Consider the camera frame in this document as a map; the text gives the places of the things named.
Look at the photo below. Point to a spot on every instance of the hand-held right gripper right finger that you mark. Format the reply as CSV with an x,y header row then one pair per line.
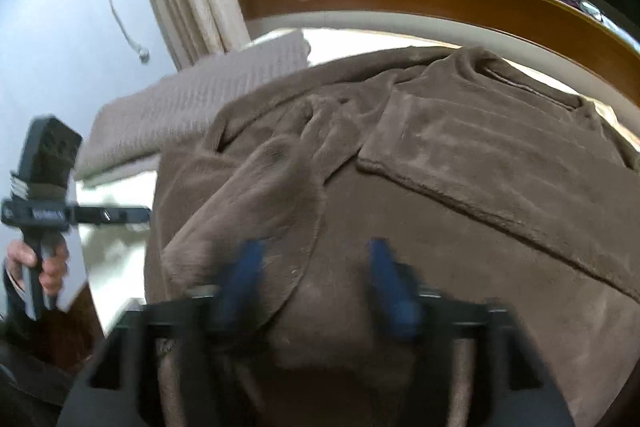
x,y
395,294

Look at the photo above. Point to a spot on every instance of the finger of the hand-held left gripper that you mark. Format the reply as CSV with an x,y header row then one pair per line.
x,y
115,216

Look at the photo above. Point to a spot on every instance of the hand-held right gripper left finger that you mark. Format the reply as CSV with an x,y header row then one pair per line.
x,y
246,277

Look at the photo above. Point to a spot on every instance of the brown fleece garment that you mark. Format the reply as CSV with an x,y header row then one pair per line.
x,y
450,187

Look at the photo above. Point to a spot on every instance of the person's left hand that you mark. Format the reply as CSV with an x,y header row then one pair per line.
x,y
55,272

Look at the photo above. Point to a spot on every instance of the white bed sheet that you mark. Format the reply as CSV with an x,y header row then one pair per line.
x,y
115,232

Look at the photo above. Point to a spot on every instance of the grey folded towel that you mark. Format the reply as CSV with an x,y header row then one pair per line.
x,y
190,97

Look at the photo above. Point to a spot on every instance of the person's dark clothing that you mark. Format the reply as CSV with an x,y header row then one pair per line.
x,y
25,387

